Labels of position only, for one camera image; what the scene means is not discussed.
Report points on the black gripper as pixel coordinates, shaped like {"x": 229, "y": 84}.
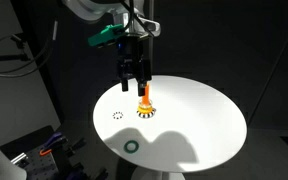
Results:
{"x": 130, "y": 50}

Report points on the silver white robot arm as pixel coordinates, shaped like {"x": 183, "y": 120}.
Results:
{"x": 84, "y": 8}

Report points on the orange rod with base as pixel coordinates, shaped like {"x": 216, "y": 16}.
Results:
{"x": 146, "y": 95}

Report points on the silver metal rod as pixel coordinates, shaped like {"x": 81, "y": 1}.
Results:
{"x": 19, "y": 158}

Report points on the purple clamp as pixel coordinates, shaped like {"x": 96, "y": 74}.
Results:
{"x": 54, "y": 137}

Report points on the orange clip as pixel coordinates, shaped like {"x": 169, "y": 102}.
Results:
{"x": 45, "y": 152}

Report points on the black perforated breadboard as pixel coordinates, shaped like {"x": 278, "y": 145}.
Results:
{"x": 40, "y": 166}

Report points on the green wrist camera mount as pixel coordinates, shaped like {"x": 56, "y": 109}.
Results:
{"x": 100, "y": 36}

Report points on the white table pedestal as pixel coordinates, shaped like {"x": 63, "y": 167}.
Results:
{"x": 157, "y": 175}

